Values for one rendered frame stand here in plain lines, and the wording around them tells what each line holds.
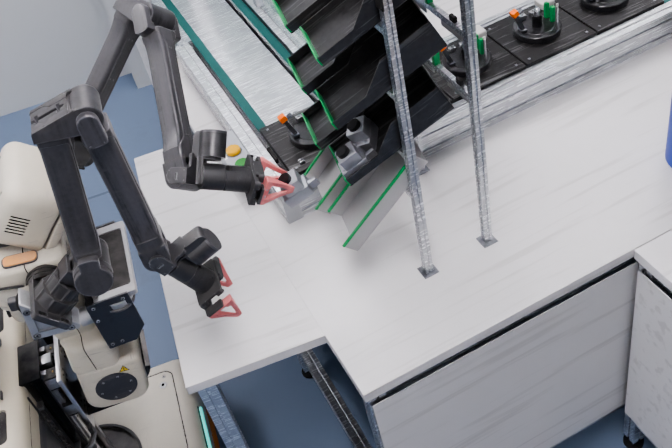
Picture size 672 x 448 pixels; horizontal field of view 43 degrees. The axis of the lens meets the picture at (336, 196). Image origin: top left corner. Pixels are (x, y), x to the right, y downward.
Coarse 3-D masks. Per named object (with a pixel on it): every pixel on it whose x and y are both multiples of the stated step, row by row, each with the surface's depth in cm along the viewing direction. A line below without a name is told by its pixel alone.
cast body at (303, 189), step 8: (280, 176) 188; (288, 176) 186; (296, 176) 187; (304, 176) 190; (296, 184) 186; (304, 184) 188; (312, 184) 190; (296, 192) 188; (304, 192) 188; (312, 192) 189; (288, 200) 189; (296, 200) 189
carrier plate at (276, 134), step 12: (288, 120) 243; (264, 132) 241; (276, 132) 240; (276, 144) 237; (288, 144) 236; (288, 156) 232; (300, 156) 231; (312, 156) 230; (288, 168) 228; (300, 168) 228
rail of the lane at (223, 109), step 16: (176, 48) 284; (192, 64) 275; (192, 80) 283; (208, 80) 267; (208, 96) 263; (224, 96) 259; (224, 112) 253; (224, 128) 262; (240, 128) 248; (256, 144) 240; (272, 160) 234; (272, 192) 231; (288, 208) 226
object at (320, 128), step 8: (312, 104) 205; (320, 104) 205; (304, 112) 205; (312, 112) 206; (320, 112) 205; (304, 120) 203; (312, 120) 205; (320, 120) 203; (328, 120) 201; (312, 128) 203; (320, 128) 201; (328, 128) 200; (344, 128) 195; (312, 136) 198; (320, 136) 200; (328, 136) 195; (336, 136) 196; (320, 144) 196; (328, 144) 197
